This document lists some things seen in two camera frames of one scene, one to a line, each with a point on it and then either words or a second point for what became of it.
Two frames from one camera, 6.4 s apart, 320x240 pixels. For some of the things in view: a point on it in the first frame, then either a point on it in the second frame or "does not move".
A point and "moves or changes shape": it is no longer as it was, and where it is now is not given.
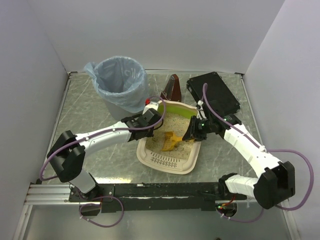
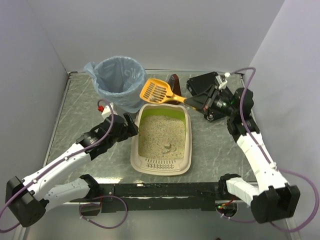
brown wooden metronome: [172, 91] does not move
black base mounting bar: [128, 196] does not move
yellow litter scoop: [169, 140] → [157, 91]
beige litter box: [167, 163] moves or changes shape
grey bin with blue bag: [123, 82] does not move
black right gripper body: [195, 128] → [208, 100]
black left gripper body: [152, 116] → [130, 124]
